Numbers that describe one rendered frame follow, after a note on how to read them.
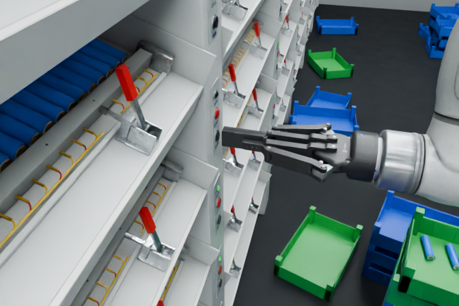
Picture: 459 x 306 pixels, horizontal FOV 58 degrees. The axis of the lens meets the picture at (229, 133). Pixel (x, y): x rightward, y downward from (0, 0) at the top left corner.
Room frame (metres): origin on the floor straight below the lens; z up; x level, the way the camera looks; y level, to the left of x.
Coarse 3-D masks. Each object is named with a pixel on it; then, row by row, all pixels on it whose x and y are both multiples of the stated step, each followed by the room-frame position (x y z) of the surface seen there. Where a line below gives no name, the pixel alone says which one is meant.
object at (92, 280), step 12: (156, 180) 0.48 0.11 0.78; (144, 192) 0.45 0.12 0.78; (144, 204) 0.45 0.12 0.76; (132, 216) 0.41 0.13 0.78; (120, 228) 0.38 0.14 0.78; (144, 228) 0.40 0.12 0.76; (120, 240) 0.36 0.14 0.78; (108, 252) 0.34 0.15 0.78; (96, 264) 0.32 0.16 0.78; (108, 264) 0.34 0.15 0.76; (96, 276) 0.31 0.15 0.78; (84, 288) 0.29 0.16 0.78; (84, 300) 0.28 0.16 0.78
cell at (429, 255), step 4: (424, 236) 0.70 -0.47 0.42; (424, 240) 0.69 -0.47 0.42; (428, 240) 0.69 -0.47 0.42; (424, 244) 0.68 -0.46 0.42; (428, 244) 0.67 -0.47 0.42; (424, 248) 0.67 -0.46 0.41; (428, 248) 0.66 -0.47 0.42; (428, 252) 0.65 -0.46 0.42; (432, 252) 0.65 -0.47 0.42; (428, 256) 0.64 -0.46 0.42; (432, 256) 0.64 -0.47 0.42
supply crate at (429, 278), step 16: (416, 208) 0.73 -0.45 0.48; (416, 224) 0.72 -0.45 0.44; (432, 224) 0.72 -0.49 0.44; (448, 224) 0.71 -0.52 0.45; (416, 240) 0.70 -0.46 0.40; (432, 240) 0.70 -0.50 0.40; (448, 240) 0.70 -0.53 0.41; (416, 256) 0.65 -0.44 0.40; (448, 256) 0.65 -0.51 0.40; (416, 272) 0.61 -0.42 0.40; (432, 272) 0.61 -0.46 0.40; (448, 272) 0.61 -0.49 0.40; (400, 288) 0.56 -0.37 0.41; (416, 288) 0.55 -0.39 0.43; (432, 288) 0.54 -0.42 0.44; (448, 288) 0.57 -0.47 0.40; (448, 304) 0.52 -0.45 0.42
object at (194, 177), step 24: (168, 168) 0.51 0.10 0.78; (192, 168) 0.52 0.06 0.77; (216, 168) 0.51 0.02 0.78; (192, 192) 0.50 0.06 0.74; (168, 216) 0.44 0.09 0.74; (192, 216) 0.46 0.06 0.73; (168, 240) 0.40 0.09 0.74; (120, 264) 0.35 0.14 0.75; (144, 264) 0.36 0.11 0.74; (168, 264) 0.36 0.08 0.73; (96, 288) 0.31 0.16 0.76; (120, 288) 0.32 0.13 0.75; (144, 288) 0.32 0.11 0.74
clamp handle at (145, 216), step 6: (144, 210) 0.37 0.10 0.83; (144, 216) 0.37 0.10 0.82; (150, 216) 0.37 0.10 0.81; (144, 222) 0.37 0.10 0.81; (150, 222) 0.37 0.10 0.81; (150, 228) 0.36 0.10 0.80; (150, 234) 0.37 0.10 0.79; (156, 234) 0.37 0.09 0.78; (156, 240) 0.37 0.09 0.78; (156, 246) 0.36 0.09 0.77; (162, 246) 0.37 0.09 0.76; (156, 252) 0.36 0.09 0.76
